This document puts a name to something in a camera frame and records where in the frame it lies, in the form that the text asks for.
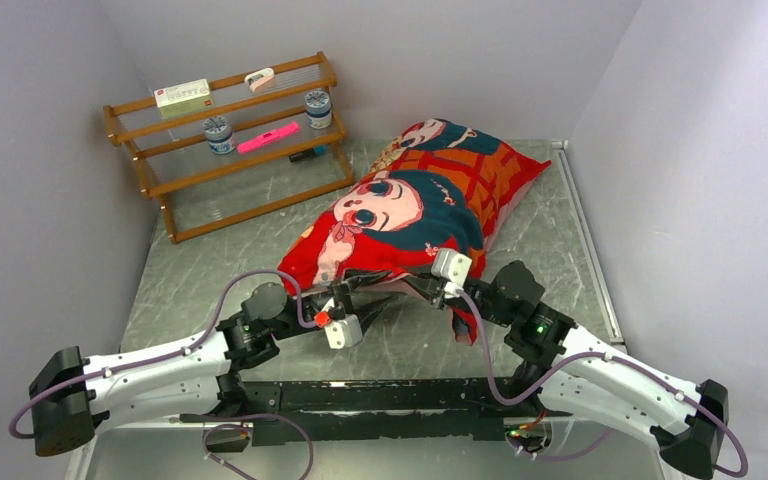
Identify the pink white tape dispenser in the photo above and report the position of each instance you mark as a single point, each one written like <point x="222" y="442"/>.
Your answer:
<point x="260" y="80"/>

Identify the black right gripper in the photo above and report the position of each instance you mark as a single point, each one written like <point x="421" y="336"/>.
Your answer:
<point x="429" y="285"/>

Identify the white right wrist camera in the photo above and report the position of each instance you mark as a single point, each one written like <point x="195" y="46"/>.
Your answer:
<point x="450" y="268"/>

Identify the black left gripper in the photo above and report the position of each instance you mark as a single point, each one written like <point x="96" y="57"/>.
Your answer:
<point x="365" y="312"/>

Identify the blue white jar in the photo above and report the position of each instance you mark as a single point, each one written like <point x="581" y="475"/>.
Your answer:
<point x="318" y="108"/>
<point x="219" y="135"/>

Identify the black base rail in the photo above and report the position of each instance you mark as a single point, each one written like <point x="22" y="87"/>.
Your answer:
<point x="369" y="410"/>

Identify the blue white jar right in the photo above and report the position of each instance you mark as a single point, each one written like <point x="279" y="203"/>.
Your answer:
<point x="318" y="108"/>

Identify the wooden shelf rack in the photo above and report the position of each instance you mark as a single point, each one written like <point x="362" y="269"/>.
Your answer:
<point x="212" y="154"/>

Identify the blue white jar left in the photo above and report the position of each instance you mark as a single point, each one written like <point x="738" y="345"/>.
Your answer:
<point x="219" y="135"/>

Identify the pink red patterned pillowcase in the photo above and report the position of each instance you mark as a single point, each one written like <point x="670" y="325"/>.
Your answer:
<point x="438" y="185"/>

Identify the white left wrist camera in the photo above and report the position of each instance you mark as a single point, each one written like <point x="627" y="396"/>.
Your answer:
<point x="340" y="333"/>

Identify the pink highlighter marker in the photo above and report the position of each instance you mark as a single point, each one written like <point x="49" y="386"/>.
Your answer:
<point x="268" y="137"/>

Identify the black blue marker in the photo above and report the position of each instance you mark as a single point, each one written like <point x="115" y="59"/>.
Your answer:
<point x="307" y="154"/>

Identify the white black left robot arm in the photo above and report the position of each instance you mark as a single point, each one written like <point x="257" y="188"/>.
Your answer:
<point x="75" y="398"/>

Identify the aluminium frame rail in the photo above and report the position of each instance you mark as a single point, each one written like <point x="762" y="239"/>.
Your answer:
<point x="440" y="445"/>

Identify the white green box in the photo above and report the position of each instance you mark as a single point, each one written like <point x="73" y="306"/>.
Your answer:
<point x="183" y="99"/>

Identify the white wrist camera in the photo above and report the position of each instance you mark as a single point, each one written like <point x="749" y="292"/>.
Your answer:
<point x="340" y="333"/>
<point x="450" y="268"/>

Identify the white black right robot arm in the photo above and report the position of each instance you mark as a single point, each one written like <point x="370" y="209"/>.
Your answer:
<point x="566" y="368"/>

